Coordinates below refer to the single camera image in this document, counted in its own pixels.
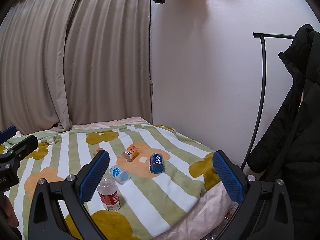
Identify black hanging jacket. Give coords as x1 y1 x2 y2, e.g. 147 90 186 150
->
247 24 319 239

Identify dark blue label plastic cup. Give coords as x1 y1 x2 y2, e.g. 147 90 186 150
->
149 153 165 174

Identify red label plastic cup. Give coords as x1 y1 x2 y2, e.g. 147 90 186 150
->
97 178 120 211

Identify person left hand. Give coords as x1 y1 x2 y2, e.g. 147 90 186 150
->
2 195 19 228

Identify floral striped blanket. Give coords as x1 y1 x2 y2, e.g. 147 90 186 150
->
0 124 221 240

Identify black clothes rack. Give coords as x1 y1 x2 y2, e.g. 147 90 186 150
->
240 32 295 171

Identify beige curtain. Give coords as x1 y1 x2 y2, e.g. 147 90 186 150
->
1 0 152 134

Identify light blue label plastic cup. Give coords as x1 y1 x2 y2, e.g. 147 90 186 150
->
109 165 131 185

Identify orange label clear plastic cup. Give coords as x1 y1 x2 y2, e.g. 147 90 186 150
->
121 145 139 162

